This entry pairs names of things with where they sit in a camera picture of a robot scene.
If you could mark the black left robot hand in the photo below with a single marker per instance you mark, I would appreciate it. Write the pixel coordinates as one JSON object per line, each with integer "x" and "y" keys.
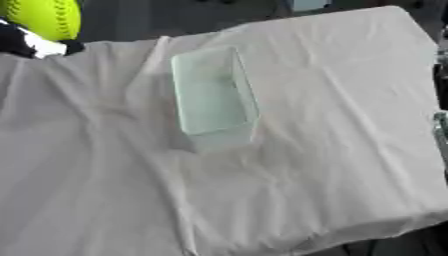
{"x": 17, "y": 41}

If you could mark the neon yellow softball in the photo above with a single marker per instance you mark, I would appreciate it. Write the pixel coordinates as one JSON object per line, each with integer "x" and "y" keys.
{"x": 46, "y": 16}

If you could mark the clear plastic box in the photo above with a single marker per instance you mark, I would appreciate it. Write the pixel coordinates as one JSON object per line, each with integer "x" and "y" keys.
{"x": 212, "y": 96}

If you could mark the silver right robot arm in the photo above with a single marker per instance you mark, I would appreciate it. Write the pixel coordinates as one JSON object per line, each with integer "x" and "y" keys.
{"x": 442, "y": 130}

